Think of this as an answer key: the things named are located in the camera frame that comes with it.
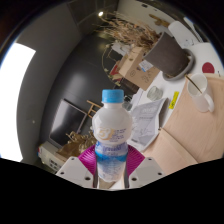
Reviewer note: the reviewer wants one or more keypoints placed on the ceiling light panel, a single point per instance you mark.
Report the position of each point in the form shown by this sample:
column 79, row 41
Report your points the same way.
column 15, row 100

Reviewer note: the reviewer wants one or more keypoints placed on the grey pot with dried plant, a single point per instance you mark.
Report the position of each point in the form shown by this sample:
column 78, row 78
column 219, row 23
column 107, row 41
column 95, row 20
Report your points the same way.
column 168, row 55

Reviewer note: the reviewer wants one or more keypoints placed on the beige cabinet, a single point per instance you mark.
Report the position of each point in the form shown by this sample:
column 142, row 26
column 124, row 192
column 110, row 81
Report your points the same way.
column 50, row 158

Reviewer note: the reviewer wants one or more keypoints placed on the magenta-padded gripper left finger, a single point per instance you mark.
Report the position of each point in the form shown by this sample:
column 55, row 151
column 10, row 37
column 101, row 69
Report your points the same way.
column 85, row 166

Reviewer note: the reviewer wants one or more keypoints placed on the wooden easel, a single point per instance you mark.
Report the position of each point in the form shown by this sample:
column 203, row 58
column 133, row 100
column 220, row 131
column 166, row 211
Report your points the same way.
column 92, row 107

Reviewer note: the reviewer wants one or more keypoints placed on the brown wooden figure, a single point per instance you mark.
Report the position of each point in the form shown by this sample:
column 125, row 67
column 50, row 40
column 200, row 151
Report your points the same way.
column 159, row 20

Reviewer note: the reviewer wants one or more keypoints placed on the white chair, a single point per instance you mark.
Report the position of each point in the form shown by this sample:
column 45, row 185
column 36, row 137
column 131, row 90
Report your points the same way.
column 185, row 33

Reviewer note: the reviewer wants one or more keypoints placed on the red box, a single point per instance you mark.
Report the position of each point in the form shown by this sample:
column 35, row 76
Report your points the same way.
column 115, row 70

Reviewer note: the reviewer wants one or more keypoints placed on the flat round red coaster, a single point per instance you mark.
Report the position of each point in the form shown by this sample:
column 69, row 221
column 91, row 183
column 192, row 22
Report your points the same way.
column 208, row 67

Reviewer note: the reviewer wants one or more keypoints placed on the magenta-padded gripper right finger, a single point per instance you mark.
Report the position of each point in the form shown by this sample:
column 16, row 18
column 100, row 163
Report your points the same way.
column 140, row 166

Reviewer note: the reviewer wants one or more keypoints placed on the small clear glass jar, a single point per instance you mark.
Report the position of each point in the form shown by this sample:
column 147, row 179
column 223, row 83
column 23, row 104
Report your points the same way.
column 154, row 93

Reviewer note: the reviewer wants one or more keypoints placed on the yellow tag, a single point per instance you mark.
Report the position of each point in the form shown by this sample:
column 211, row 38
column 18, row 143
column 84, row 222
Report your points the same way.
column 173, row 100

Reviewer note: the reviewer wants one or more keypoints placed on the printed grey paper sheet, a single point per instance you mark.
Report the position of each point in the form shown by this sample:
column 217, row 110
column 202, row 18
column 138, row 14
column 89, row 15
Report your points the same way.
column 146, row 123

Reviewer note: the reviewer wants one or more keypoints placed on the pale wooden drawing board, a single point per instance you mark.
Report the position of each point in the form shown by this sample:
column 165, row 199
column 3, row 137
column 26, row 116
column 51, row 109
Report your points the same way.
column 200, row 133
column 166, row 156

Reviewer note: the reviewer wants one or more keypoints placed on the cardboard box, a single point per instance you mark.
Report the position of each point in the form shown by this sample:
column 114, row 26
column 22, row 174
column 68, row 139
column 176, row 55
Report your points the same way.
column 138, row 70

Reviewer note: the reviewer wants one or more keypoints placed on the bronze relief sculpture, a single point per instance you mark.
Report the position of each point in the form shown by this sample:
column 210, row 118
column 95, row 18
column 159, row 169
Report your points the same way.
column 75, row 146

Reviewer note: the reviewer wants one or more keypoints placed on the white mug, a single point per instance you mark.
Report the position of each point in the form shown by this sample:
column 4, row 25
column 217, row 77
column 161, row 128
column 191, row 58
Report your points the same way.
column 201, row 100

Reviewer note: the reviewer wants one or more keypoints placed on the dark round plant saucer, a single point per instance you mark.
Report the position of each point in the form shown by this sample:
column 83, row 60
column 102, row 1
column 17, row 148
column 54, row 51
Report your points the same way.
column 187, row 71

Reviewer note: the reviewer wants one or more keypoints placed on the black wall screen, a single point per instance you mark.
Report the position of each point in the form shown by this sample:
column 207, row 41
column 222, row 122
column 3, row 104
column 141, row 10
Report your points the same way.
column 65, row 123

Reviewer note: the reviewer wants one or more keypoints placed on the round ceiling spotlights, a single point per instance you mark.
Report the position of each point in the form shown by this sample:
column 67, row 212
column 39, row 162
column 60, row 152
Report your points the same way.
column 100, row 13

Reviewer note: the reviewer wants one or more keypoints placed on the wooden stick in mug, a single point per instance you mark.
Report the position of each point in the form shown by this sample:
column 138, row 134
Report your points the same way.
column 193, row 84

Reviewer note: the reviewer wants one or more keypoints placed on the white blue-capped drink bottle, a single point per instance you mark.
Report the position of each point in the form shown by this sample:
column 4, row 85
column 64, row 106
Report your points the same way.
column 112, row 133

